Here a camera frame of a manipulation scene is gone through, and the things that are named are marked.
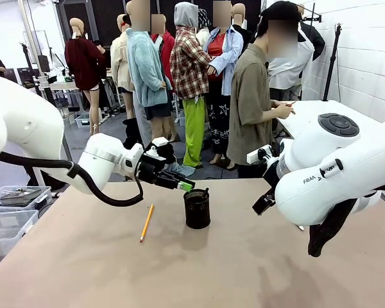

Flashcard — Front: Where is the black background tripod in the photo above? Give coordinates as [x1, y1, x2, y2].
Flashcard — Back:
[19, 41, 43, 97]

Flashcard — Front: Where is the person in olive shirt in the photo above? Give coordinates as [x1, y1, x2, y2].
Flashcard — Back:
[226, 1, 301, 179]

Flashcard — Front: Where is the black wall rack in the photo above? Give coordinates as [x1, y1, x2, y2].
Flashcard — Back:
[302, 2, 322, 23]

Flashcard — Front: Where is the mannequin with patterned scarf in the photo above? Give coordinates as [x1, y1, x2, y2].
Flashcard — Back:
[196, 8, 212, 44]

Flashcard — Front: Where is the orange pencil pink eraser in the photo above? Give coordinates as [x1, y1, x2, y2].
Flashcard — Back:
[139, 203, 155, 243]

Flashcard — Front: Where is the dark folded cloth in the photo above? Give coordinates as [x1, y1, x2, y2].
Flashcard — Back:
[0, 187, 43, 207]

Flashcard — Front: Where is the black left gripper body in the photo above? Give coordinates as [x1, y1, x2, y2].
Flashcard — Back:
[137, 152, 167, 185]

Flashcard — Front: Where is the mannequin in blue fleece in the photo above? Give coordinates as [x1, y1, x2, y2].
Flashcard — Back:
[125, 0, 173, 151]

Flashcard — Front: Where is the mannequin in maroon sweater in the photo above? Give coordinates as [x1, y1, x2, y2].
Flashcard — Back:
[64, 17, 107, 135]

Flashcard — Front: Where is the mannequin in black top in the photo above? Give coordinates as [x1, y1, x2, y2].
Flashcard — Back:
[232, 3, 258, 44]

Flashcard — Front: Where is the mannequin in red jacket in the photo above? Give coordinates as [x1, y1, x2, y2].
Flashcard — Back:
[150, 14, 178, 142]

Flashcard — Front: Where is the black light stand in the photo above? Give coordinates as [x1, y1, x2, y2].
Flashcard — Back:
[321, 23, 345, 102]

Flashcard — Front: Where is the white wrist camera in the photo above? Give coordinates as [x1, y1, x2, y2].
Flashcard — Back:
[246, 144, 274, 165]
[146, 137, 171, 158]

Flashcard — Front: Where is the large clear plastic bin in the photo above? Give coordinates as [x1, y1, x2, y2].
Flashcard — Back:
[0, 208, 40, 258]

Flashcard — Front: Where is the mannequin in black jacket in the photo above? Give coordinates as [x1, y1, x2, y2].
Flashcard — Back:
[296, 3, 327, 62]

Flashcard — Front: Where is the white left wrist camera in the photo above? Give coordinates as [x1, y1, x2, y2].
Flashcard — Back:
[146, 137, 171, 158]

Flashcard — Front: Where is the mannequin in plaid shirt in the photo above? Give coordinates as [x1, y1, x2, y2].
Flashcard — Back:
[169, 1, 213, 168]

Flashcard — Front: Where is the person's right hand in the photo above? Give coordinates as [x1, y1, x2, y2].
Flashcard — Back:
[274, 104, 296, 121]

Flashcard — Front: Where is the mannequin in blue shirt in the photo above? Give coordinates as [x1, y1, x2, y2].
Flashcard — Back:
[205, 0, 244, 171]

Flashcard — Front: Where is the black mesh pen holder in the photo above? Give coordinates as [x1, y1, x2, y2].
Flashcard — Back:
[183, 188, 211, 230]

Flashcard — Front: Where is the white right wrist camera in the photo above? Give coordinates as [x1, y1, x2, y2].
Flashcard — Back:
[246, 144, 274, 165]

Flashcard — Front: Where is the mannequin in white shirt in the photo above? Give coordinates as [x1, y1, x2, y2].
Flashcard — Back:
[266, 21, 316, 101]

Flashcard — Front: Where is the black and jeans trousers bundle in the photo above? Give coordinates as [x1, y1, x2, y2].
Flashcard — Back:
[156, 142, 196, 176]

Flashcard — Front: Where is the mannequin in cream jacket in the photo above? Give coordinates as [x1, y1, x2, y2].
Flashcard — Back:
[110, 13, 136, 120]

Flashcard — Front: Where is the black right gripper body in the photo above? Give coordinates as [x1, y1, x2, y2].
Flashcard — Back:
[261, 153, 282, 191]

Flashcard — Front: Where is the black cap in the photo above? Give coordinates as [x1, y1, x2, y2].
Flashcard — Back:
[259, 1, 301, 25]

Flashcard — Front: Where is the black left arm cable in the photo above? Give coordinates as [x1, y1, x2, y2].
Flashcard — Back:
[0, 150, 144, 207]

